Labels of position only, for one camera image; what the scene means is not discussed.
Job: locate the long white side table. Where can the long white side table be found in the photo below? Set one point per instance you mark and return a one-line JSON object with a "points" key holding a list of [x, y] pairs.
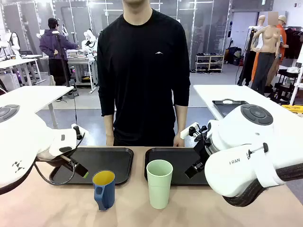
{"points": [[236, 94]]}

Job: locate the mannequin in orange clothes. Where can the mannequin in orange clothes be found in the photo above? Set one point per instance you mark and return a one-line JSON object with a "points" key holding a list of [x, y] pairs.
{"points": [[282, 35]]}

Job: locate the blue mug yellow inside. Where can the blue mug yellow inside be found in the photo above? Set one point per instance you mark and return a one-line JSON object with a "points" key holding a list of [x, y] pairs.
{"points": [[106, 192]]}

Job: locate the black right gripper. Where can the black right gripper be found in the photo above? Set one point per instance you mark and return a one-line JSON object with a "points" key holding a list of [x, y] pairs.
{"points": [[203, 150]]}

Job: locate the black wheeled cart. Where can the black wheeled cart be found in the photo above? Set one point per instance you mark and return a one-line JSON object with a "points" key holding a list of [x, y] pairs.
{"points": [[284, 82]]}

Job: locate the person's right forearm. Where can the person's right forearm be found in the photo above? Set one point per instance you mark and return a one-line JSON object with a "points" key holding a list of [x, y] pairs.
{"points": [[109, 125]]}

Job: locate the yellow floor object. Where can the yellow floor object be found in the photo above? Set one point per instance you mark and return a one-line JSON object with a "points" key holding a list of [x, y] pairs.
{"points": [[293, 109]]}

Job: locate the person in purple hoodie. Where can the person in purple hoodie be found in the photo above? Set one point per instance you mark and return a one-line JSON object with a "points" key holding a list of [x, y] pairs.
{"points": [[55, 52]]}

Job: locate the background white desk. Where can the background white desk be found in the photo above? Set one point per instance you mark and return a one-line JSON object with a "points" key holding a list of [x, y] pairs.
{"points": [[16, 63]]}

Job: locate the person's left forearm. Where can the person's left forearm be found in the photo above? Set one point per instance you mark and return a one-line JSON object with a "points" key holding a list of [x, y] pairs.
{"points": [[181, 120]]}

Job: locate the rack of dark clothes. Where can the rack of dark clothes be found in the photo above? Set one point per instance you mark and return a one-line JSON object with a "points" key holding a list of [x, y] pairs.
{"points": [[293, 42]]}

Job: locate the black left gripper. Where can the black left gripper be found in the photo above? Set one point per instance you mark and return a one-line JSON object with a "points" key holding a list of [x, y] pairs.
{"points": [[67, 159]]}

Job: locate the bare mannequin grey trousers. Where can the bare mannequin grey trousers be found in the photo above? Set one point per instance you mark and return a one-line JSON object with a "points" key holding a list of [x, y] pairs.
{"points": [[267, 47]]}

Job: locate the person's left hand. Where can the person's left hand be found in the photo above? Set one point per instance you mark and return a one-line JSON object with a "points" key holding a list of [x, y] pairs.
{"points": [[178, 141]]}

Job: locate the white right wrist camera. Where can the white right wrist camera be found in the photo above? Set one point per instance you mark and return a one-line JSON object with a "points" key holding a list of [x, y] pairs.
{"points": [[188, 131]]}

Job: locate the black plastic serving tray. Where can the black plastic serving tray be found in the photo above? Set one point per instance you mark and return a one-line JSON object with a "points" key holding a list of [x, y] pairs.
{"points": [[104, 163], [175, 156]]}

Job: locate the person in black shirt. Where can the person in black shirt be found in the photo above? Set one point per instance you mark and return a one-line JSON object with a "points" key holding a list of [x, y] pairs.
{"points": [[144, 71]]}

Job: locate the black camera pole stand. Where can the black camera pole stand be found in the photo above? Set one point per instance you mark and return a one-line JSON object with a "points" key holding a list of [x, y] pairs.
{"points": [[62, 59]]}

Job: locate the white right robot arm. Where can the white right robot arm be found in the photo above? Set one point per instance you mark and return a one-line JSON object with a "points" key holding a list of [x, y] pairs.
{"points": [[236, 146]]}

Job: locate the background white workbench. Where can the background white workbench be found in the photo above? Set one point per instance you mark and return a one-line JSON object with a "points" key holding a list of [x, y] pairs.
{"points": [[80, 60]]}

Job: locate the person's right hand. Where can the person's right hand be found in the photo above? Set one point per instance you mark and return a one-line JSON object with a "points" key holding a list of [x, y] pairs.
{"points": [[110, 140]]}

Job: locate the tall pale green cup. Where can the tall pale green cup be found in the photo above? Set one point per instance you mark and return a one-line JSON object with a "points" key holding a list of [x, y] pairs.
{"points": [[159, 186]]}

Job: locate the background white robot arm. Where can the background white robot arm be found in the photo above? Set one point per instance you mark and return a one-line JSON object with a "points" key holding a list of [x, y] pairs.
{"points": [[90, 41]]}

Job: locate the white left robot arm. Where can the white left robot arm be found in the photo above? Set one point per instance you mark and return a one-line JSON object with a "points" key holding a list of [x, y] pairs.
{"points": [[21, 139]]}

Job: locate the white shoe rack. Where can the white shoe rack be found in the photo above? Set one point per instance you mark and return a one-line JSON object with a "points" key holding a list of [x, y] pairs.
{"points": [[209, 63]]}

